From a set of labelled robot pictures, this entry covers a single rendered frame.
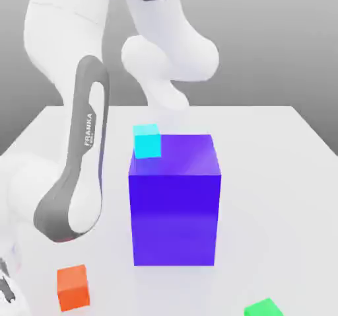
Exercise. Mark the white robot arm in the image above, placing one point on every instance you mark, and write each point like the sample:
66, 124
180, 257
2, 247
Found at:
60, 38

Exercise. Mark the small cyan cube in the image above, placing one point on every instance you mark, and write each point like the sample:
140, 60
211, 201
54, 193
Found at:
147, 144

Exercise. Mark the small orange cube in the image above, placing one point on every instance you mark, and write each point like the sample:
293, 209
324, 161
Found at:
72, 289

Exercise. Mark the small green cube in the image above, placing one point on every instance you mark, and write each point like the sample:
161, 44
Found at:
262, 309

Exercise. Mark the large blue box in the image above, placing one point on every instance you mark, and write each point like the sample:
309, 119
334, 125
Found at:
174, 215

